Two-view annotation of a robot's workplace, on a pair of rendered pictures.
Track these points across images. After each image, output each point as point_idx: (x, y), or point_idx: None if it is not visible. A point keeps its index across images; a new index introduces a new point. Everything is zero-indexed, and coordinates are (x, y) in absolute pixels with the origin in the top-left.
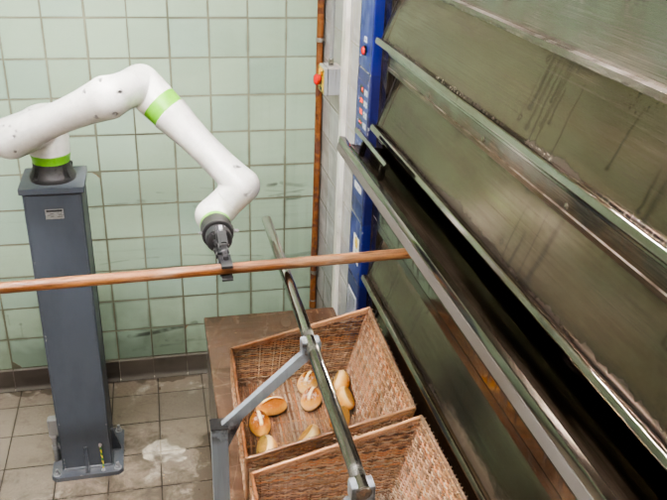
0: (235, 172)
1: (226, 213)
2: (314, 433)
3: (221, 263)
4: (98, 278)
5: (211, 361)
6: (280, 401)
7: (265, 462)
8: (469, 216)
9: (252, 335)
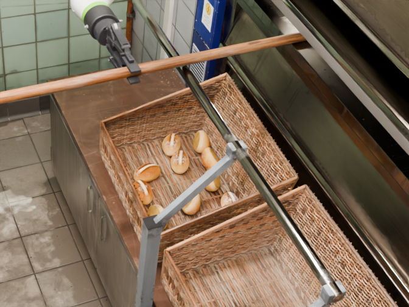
0: None
1: (106, 2)
2: (197, 198)
3: (129, 67)
4: (16, 94)
5: (72, 128)
6: (155, 168)
7: None
8: (388, 34)
9: (101, 96)
